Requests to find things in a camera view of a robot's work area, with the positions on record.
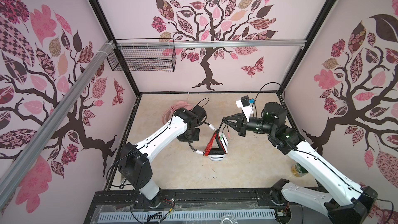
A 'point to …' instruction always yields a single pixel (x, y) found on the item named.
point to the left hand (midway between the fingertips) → (189, 141)
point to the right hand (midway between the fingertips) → (225, 117)
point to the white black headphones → (219, 154)
